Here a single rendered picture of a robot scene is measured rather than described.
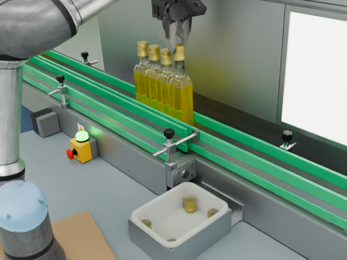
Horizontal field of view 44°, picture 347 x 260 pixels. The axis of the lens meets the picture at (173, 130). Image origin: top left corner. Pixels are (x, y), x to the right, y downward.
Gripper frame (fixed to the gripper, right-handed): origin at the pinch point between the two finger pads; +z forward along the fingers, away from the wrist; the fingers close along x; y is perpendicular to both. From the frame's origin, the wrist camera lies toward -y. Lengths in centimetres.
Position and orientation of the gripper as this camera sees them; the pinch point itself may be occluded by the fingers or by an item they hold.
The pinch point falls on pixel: (178, 48)
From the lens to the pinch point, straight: 129.2
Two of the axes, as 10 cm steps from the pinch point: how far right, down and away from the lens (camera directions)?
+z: 0.4, 8.7, 4.8
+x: -7.6, 3.4, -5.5
